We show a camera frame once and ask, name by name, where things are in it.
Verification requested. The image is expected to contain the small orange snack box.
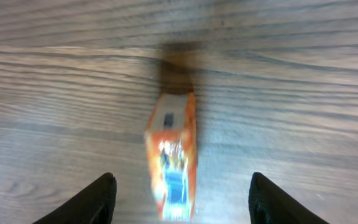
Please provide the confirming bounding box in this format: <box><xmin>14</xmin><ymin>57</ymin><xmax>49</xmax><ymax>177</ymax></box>
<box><xmin>144</xmin><ymin>93</ymin><xmax>198</xmax><ymax>221</ymax></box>

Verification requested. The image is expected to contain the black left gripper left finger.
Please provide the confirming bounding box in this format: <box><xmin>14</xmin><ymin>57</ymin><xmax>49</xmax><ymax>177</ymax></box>
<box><xmin>34</xmin><ymin>172</ymin><xmax>117</xmax><ymax>224</ymax></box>

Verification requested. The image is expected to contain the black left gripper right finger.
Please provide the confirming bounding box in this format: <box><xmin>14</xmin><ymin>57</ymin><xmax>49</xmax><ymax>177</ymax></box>
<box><xmin>248</xmin><ymin>172</ymin><xmax>328</xmax><ymax>224</ymax></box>

